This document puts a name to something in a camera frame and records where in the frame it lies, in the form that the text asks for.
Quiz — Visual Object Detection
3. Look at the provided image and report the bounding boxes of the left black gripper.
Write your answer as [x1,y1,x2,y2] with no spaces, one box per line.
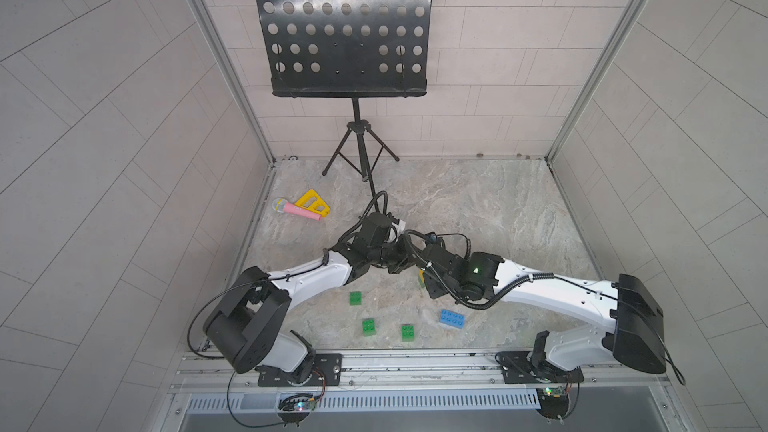
[365,235,421,274]

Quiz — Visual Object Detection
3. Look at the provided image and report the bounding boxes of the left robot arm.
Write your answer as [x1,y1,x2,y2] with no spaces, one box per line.
[202,191,408,385]

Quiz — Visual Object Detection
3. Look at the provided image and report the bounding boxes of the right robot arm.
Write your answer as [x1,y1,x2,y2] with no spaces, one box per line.
[399,229,685,383]

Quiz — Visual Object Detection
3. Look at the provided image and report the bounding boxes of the blue lego brick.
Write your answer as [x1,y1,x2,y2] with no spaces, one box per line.
[438,309,466,330]

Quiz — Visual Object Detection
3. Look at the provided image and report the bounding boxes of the yellow triangle toy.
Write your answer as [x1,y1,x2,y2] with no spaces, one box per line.
[295,189,330,217]

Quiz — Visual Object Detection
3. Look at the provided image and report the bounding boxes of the pink toy microphone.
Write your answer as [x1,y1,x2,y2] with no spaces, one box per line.
[272,198,322,221]

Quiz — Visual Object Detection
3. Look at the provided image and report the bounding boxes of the right circuit board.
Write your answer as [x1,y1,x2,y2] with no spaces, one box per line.
[536,387,571,422]

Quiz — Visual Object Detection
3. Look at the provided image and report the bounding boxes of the circuit board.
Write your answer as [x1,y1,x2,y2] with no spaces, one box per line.
[536,387,571,422]
[277,393,320,413]

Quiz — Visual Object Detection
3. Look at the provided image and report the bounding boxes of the left circuit board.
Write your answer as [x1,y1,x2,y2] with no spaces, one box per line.
[277,393,320,413]

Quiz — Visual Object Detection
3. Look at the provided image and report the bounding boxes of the black perforated music stand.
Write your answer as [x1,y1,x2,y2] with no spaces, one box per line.
[256,0,432,185]

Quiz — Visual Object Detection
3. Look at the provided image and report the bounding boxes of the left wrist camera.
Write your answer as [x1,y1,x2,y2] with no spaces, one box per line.
[386,219,406,243]

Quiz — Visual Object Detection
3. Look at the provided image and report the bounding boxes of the aluminium mounting rail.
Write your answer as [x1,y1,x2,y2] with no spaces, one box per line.
[167,344,670,397]

